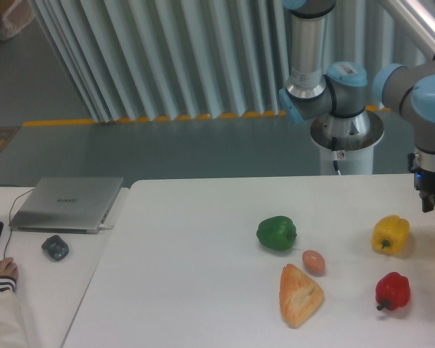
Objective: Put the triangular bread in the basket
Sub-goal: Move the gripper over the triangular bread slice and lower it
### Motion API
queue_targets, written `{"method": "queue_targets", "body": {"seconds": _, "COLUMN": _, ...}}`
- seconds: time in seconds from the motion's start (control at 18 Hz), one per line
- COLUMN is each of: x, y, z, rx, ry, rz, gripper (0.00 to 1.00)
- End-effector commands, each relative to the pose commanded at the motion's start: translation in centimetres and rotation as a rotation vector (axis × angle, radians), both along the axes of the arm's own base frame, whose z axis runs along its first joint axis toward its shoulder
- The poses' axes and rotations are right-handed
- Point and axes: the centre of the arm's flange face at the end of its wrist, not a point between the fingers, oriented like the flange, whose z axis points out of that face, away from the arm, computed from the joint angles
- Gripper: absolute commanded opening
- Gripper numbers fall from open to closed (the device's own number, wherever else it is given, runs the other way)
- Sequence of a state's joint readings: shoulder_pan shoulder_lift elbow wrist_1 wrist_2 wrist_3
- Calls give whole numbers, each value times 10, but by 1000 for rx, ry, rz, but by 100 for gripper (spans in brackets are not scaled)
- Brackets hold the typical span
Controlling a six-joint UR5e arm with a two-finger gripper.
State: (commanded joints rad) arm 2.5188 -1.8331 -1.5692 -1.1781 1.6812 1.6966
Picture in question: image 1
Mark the white laptop charging cable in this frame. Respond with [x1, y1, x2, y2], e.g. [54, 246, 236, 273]
[100, 206, 115, 231]

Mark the dark earbuds case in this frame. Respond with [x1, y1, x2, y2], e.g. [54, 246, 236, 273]
[41, 235, 70, 262]

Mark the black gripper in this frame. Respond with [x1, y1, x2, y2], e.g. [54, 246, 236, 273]
[407, 152, 435, 212]

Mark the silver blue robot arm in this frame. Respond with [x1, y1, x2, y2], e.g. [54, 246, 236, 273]
[279, 1, 435, 212]

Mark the green bell pepper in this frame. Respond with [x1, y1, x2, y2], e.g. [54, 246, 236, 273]
[256, 216, 297, 251]

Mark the brown egg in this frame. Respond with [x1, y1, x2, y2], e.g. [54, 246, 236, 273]
[302, 250, 326, 274]

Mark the red bell pepper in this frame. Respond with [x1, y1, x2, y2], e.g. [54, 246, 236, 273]
[376, 272, 411, 311]

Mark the white striped sleeve forearm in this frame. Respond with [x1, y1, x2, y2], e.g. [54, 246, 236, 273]
[0, 276, 29, 347]

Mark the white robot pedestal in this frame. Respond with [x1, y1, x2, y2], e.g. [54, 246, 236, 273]
[310, 109, 384, 175]

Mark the yellow bell pepper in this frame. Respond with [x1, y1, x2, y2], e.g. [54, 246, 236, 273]
[370, 215, 410, 254]

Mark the person's hand on mouse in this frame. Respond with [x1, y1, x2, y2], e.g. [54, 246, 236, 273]
[0, 257, 19, 291]

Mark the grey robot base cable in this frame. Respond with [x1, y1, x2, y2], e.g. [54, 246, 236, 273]
[331, 136, 343, 177]

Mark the silver closed laptop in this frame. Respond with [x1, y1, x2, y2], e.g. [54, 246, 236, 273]
[9, 177, 123, 234]

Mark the triangular golden bread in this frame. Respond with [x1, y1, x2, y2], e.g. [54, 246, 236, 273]
[279, 264, 325, 328]

